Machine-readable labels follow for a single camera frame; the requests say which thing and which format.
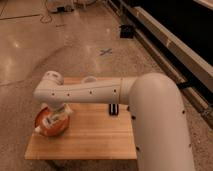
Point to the white squeeze bottle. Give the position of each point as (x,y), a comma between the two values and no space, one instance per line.
(53,119)

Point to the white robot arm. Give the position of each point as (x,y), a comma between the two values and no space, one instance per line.
(158,116)

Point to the orange ceramic bowl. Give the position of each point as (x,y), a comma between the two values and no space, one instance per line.
(58,128)

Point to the clear plastic cup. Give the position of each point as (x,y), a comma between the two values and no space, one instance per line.
(89,79)

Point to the black striped block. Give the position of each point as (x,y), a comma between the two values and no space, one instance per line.
(113,109)

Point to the wooden table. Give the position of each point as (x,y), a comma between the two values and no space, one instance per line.
(81,131)

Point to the black box on floor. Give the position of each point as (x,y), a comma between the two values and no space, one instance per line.
(126,31)

